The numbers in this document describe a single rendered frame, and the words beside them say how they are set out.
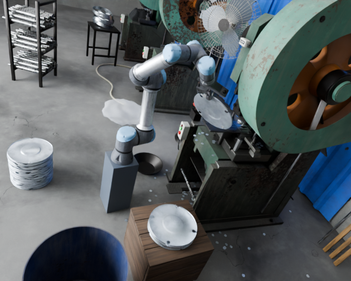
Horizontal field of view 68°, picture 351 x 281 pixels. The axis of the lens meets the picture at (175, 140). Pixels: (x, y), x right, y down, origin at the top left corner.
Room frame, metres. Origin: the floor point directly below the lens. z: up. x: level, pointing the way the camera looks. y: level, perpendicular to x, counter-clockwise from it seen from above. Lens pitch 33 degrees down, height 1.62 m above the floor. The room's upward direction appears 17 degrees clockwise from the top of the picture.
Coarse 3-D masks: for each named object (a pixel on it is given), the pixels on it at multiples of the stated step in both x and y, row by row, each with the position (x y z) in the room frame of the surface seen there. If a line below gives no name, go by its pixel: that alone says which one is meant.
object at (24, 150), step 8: (16, 144) 1.37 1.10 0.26; (24, 144) 1.40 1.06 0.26; (32, 144) 1.42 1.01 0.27; (40, 144) 1.45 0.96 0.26; (48, 144) 1.48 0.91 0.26; (8, 152) 1.28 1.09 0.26; (16, 152) 1.30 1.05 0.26; (24, 152) 1.32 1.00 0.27; (32, 152) 1.34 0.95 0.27; (40, 152) 1.37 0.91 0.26; (48, 152) 1.39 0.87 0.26; (16, 160) 1.23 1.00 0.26; (24, 160) 1.25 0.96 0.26; (32, 160) 1.27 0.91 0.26; (40, 160) 1.30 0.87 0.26
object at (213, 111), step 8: (200, 96) 1.46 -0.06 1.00; (200, 104) 1.50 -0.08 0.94; (208, 104) 1.46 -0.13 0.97; (216, 104) 1.40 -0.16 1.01; (208, 112) 1.50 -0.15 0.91; (216, 112) 1.45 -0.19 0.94; (224, 112) 1.39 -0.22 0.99; (208, 120) 1.53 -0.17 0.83; (216, 120) 1.48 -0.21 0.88; (224, 120) 1.43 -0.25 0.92; (232, 120) 1.39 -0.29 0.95; (224, 128) 1.47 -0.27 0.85
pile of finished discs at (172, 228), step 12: (168, 204) 1.14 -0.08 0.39; (156, 216) 1.02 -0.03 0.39; (168, 216) 1.05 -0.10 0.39; (180, 216) 1.08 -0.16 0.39; (192, 216) 1.10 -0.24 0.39; (156, 228) 0.94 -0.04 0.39; (168, 228) 0.96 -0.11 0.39; (180, 228) 0.99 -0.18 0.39; (192, 228) 1.02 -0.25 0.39; (156, 240) 0.89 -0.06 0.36; (168, 240) 0.89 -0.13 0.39; (180, 240) 0.91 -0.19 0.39; (192, 240) 0.93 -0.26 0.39
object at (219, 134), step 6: (204, 120) 1.62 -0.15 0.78; (210, 126) 1.56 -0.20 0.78; (222, 126) 1.61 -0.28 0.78; (234, 126) 1.66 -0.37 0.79; (216, 132) 1.53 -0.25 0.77; (222, 132) 1.55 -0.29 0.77; (228, 132) 1.57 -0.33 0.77; (234, 132) 1.59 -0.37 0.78; (240, 132) 1.61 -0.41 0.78; (216, 138) 1.62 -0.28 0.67; (222, 138) 1.58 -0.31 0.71; (228, 138) 1.60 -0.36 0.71
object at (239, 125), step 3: (237, 123) 1.73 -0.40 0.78; (240, 123) 1.74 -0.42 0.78; (243, 123) 1.76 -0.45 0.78; (237, 126) 1.69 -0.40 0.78; (240, 126) 1.70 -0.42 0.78; (243, 126) 1.72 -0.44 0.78; (240, 129) 1.65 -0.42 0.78; (243, 129) 1.66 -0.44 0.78; (246, 129) 1.68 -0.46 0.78; (249, 129) 1.69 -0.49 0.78; (243, 132) 1.62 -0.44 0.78; (246, 132) 1.64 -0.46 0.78; (240, 135) 1.61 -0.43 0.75; (243, 135) 1.62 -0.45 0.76; (246, 135) 1.63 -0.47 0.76; (249, 135) 1.64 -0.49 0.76
